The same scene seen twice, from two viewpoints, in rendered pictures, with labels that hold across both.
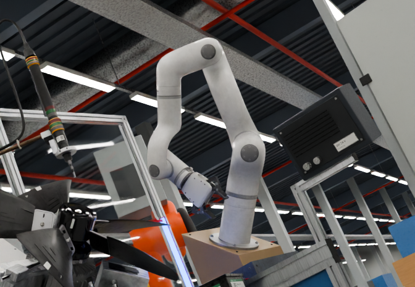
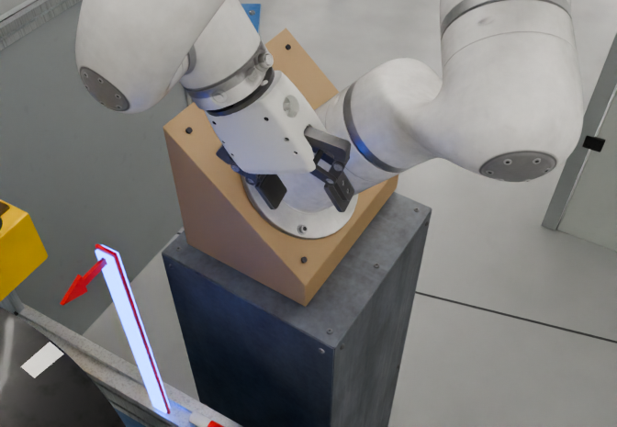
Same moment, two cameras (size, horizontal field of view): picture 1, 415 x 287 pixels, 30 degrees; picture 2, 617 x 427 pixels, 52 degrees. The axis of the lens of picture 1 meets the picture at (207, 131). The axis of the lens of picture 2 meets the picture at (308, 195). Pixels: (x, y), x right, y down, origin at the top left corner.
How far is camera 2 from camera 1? 253 cm
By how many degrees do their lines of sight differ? 63
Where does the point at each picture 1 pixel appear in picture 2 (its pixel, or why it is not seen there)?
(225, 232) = (290, 187)
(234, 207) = (353, 174)
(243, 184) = (416, 156)
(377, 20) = not seen: outside the picture
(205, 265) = (207, 224)
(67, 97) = not seen: outside the picture
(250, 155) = (513, 177)
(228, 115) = not seen: outside the picture
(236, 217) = not seen: hidden behind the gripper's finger
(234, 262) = (287, 283)
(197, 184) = (267, 139)
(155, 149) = (132, 39)
